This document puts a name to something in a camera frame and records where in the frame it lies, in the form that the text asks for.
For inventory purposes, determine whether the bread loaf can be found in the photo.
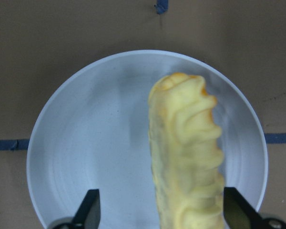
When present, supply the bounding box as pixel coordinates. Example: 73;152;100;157
148;73;225;229

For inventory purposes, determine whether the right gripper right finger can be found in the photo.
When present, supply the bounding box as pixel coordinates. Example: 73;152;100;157
223;187;286;229

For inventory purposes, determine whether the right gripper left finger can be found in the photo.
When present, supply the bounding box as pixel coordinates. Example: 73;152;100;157
52;189;101;229

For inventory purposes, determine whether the blue plate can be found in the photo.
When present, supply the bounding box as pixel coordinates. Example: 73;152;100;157
27;50;268;229

